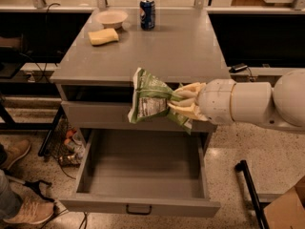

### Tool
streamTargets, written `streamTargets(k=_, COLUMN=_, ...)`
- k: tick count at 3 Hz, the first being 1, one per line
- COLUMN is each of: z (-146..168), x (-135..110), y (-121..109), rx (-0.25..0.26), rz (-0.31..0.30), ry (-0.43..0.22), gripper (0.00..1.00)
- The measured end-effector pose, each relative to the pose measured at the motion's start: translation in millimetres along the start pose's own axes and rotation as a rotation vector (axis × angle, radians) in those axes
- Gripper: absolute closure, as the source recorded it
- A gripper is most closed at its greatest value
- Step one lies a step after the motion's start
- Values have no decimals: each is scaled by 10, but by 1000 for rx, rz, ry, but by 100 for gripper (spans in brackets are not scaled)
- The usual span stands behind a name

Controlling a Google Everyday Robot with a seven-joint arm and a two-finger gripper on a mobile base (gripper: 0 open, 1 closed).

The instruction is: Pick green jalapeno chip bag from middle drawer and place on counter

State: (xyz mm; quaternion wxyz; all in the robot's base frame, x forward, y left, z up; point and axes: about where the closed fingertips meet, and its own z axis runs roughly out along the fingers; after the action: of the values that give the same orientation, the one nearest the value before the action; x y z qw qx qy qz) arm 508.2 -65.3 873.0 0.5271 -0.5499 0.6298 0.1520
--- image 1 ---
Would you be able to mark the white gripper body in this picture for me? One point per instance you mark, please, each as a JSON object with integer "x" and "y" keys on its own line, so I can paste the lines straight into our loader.
{"x": 215, "y": 101}

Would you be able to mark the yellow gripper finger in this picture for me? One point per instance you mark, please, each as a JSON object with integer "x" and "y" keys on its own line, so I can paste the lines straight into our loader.
{"x": 188, "y": 108}
{"x": 190, "y": 90}

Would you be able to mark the green jalapeno chip bag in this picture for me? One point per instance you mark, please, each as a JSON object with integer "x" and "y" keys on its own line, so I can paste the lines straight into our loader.
{"x": 151, "y": 98}

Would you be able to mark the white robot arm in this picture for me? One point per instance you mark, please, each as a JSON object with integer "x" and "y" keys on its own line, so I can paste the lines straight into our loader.
{"x": 279, "y": 107}

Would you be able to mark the open grey bottom drawer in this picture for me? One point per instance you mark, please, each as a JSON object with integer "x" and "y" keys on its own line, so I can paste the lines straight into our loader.
{"x": 145, "y": 173}

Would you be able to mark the closed grey middle drawer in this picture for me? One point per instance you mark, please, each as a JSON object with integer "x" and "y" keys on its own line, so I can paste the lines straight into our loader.
{"x": 106, "y": 115}

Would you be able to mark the grey drawer cabinet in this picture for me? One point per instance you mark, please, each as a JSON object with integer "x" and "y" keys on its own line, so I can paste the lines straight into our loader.
{"x": 182, "y": 48}

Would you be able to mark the black power adapter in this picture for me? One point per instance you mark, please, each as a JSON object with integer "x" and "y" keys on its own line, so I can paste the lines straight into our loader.
{"x": 238, "y": 68}

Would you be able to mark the black metal stand leg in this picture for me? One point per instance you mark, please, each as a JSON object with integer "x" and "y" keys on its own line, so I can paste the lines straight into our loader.
{"x": 242, "y": 166}

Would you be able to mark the blue pepsi can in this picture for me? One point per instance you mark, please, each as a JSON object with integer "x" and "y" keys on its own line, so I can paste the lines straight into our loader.
{"x": 147, "y": 14}

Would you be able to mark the yellow sponge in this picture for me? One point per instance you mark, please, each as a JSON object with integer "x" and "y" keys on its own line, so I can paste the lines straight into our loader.
{"x": 103, "y": 36}

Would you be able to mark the white paper bowl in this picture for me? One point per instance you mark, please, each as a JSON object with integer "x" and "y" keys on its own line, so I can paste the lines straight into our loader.
{"x": 111, "y": 18}

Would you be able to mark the cardboard box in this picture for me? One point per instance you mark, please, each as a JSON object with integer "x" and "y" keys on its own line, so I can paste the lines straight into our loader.
{"x": 288, "y": 211}

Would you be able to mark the black grabber tool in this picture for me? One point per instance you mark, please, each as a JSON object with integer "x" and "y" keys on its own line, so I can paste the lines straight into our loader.
{"x": 33, "y": 185}

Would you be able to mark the tan shoe far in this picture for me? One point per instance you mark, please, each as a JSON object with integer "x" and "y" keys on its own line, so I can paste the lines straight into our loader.
{"x": 8, "y": 156}

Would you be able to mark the tan shoe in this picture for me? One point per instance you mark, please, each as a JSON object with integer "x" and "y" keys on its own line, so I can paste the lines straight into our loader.
{"x": 32, "y": 212}
{"x": 8, "y": 156}

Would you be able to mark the tan shoe near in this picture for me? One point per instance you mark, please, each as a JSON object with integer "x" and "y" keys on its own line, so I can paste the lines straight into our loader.
{"x": 32, "y": 212}

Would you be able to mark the jeans leg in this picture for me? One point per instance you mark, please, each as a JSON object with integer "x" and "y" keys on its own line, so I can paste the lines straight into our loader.
{"x": 10, "y": 202}

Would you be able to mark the wire basket with items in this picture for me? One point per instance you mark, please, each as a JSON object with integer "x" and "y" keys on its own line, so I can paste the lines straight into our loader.
{"x": 66, "y": 146}

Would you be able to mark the black table frame left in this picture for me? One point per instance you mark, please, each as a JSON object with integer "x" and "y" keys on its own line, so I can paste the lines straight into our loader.
{"x": 31, "y": 113}

